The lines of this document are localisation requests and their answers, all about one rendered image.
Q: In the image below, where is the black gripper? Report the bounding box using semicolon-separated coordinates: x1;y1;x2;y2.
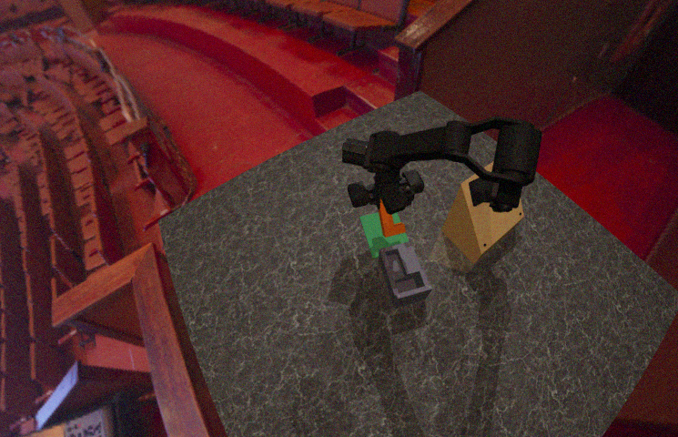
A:
348;170;424;209

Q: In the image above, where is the orange l-shaped part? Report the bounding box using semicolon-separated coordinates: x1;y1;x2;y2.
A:
379;199;406;237

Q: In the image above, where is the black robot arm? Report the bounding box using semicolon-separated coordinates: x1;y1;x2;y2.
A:
342;116;542;215

